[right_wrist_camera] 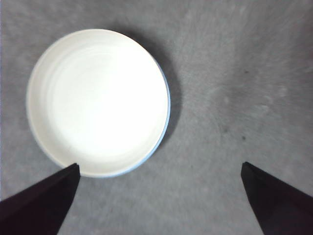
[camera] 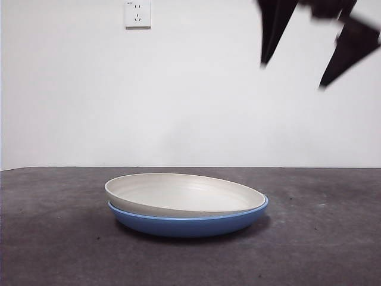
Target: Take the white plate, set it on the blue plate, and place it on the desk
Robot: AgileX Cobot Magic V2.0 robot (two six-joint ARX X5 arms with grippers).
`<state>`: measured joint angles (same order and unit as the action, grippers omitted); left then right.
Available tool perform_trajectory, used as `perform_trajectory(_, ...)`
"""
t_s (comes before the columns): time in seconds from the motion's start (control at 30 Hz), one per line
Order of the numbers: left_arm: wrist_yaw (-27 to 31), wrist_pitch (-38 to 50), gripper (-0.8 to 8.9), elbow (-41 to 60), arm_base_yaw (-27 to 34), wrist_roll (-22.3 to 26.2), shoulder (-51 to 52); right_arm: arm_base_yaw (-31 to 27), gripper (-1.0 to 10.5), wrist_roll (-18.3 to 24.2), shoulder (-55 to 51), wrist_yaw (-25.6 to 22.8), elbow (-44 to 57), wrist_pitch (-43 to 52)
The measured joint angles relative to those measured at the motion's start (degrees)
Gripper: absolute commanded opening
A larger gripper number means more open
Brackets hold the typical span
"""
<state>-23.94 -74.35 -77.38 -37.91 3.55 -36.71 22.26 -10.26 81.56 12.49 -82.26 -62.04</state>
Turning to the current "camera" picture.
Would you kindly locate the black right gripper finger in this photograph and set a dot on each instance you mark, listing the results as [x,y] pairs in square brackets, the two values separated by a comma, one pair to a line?
[354,44]
[274,24]

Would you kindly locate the white round plate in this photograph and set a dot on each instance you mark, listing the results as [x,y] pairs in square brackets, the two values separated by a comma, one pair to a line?
[184,193]

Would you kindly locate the blue round plate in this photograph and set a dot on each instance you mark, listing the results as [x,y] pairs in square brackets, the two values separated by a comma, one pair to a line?
[190,228]

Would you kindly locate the white wall socket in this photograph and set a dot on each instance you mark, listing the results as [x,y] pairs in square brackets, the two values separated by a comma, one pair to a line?
[137,15]

